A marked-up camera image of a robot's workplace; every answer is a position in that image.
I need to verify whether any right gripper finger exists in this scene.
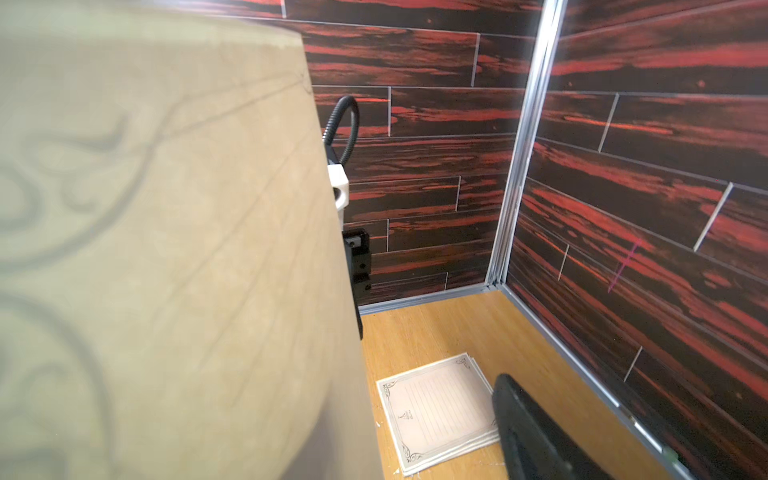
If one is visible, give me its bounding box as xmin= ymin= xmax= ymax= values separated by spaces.
xmin=492 ymin=373 xmax=611 ymax=480

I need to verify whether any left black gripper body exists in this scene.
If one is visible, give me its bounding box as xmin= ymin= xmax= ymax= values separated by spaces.
xmin=342 ymin=228 xmax=371 ymax=339

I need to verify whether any ornate stationery paper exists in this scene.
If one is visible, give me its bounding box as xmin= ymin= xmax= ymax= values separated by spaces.
xmin=376 ymin=353 xmax=499 ymax=477
xmin=1 ymin=1 xmax=382 ymax=479

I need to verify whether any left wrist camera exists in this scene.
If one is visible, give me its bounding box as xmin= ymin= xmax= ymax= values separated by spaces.
xmin=327 ymin=164 xmax=350 ymax=229

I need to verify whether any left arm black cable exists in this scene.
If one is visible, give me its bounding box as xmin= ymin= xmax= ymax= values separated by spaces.
xmin=322 ymin=94 xmax=361 ymax=168

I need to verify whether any left aluminium frame post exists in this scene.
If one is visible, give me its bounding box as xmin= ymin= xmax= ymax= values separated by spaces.
xmin=486 ymin=0 xmax=568 ymax=289

